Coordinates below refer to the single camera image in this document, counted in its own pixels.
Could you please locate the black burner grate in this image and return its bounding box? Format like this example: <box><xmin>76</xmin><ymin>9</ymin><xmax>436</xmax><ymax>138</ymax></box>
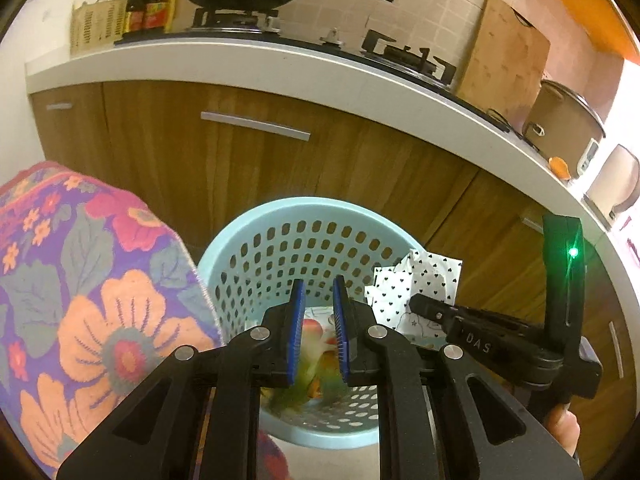
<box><xmin>362</xmin><ymin>30</ymin><xmax>458</xmax><ymax>81</ymax></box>
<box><xmin>192</xmin><ymin>7</ymin><xmax>281</xmax><ymax>31</ymax></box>

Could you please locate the beige rice cooker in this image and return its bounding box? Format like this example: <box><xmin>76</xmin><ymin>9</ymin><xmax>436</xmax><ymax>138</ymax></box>
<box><xmin>522</xmin><ymin>79</ymin><xmax>607</xmax><ymax>171</ymax></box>

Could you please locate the white kitchen countertop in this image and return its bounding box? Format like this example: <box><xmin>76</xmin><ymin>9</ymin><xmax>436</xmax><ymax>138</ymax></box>
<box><xmin>25</xmin><ymin>35</ymin><xmax>640</xmax><ymax>321</ymax></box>

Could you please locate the dark sauce bottle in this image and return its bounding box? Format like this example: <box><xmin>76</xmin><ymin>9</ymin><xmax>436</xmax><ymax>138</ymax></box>
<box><xmin>124</xmin><ymin>0</ymin><xmax>146</xmax><ymax>36</ymax></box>

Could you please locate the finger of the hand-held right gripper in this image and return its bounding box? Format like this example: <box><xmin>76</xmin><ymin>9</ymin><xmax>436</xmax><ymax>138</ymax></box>
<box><xmin>410</xmin><ymin>294</ymin><xmax>468</xmax><ymax>343</ymax></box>

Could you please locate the floral tablecloth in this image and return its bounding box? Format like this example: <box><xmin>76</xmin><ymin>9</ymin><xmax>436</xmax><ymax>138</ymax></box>
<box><xmin>0</xmin><ymin>161</ymin><xmax>223</xmax><ymax>480</ymax></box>

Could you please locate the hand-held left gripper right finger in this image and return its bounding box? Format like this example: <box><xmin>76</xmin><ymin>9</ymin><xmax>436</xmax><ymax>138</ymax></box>
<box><xmin>332</xmin><ymin>276</ymin><xmax>583</xmax><ymax>480</ymax></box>

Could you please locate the person's right hand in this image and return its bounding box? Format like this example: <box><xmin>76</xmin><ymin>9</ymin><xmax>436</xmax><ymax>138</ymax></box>
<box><xmin>542</xmin><ymin>402</ymin><xmax>582</xmax><ymax>461</ymax></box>

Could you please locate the wooden cutting board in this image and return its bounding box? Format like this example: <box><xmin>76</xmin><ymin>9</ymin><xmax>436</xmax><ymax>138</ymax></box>
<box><xmin>457</xmin><ymin>0</ymin><xmax>551</xmax><ymax>111</ymax></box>

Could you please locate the red label sauce bottle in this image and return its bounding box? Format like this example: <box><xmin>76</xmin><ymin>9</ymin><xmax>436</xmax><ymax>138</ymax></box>
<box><xmin>142</xmin><ymin>0</ymin><xmax>176</xmax><ymax>33</ymax></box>

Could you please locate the black gas stove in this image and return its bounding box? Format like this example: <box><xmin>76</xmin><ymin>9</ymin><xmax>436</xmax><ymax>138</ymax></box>
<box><xmin>115</xmin><ymin>7</ymin><xmax>511</xmax><ymax>131</ymax></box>

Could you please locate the light blue plastic basket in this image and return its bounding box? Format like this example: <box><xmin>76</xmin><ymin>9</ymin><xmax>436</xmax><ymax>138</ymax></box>
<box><xmin>197</xmin><ymin>197</ymin><xmax>426</xmax><ymax>448</ymax></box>

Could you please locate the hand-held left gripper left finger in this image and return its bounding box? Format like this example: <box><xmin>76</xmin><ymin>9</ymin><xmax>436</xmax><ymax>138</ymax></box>
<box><xmin>57</xmin><ymin>280</ymin><xmax>307</xmax><ymax>480</ymax></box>

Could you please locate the printed snack can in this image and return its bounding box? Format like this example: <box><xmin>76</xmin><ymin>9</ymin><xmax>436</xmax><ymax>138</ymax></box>
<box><xmin>300</xmin><ymin>317</ymin><xmax>343</xmax><ymax>361</ymax></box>

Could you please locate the wooden kitchen cabinet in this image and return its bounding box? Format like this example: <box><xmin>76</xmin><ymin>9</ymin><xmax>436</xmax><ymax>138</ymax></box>
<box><xmin>30</xmin><ymin>80</ymin><xmax>626</xmax><ymax>461</ymax></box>

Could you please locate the white kitchen appliance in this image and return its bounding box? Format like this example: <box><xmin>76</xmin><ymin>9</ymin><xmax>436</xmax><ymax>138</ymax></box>
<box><xmin>585</xmin><ymin>144</ymin><xmax>640</xmax><ymax>221</ymax></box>

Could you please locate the white heart-print wrapper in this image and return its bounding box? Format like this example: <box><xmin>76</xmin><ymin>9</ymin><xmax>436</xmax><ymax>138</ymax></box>
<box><xmin>365</xmin><ymin>249</ymin><xmax>463</xmax><ymax>343</ymax></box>

